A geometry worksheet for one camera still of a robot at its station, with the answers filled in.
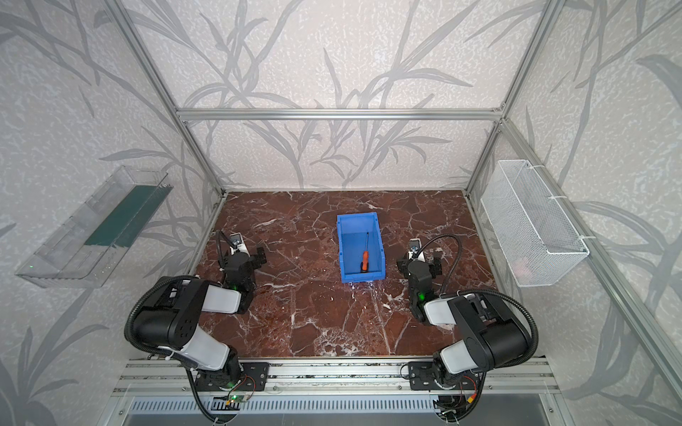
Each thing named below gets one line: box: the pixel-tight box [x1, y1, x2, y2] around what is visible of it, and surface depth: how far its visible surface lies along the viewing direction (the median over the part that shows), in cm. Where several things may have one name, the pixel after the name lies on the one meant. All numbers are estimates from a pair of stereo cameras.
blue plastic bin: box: [336, 212, 387, 284], surface depth 101 cm
